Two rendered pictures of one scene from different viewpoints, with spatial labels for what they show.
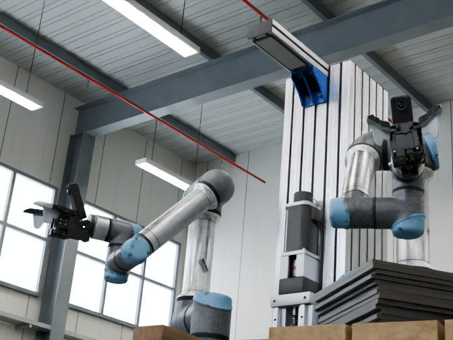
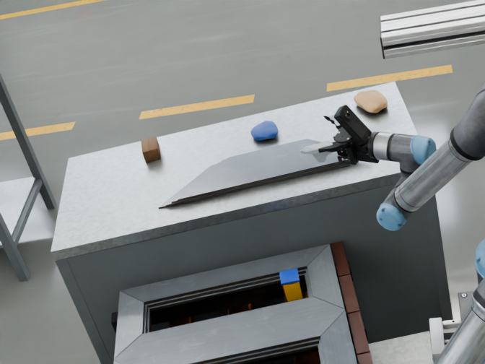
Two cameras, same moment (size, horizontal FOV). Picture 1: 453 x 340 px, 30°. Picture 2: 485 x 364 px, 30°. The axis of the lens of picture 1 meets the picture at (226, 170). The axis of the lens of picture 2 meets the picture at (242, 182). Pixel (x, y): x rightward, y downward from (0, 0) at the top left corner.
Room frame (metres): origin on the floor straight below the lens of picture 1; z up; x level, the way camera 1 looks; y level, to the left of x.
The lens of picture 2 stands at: (1.21, -1.28, 2.76)
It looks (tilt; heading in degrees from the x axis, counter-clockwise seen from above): 33 degrees down; 65
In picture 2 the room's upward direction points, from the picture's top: 16 degrees counter-clockwise
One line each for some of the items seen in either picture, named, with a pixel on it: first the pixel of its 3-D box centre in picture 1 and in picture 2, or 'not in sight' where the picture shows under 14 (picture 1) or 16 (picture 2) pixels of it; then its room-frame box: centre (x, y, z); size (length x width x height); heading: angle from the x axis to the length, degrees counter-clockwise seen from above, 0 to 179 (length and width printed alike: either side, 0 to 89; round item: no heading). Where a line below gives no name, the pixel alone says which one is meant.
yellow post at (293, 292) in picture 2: not in sight; (295, 301); (2.24, 0.74, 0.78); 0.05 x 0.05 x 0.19; 59
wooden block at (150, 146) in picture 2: not in sight; (151, 149); (2.21, 1.54, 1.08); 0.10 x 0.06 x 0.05; 64
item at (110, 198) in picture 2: not in sight; (234, 165); (2.38, 1.23, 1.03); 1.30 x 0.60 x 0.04; 149
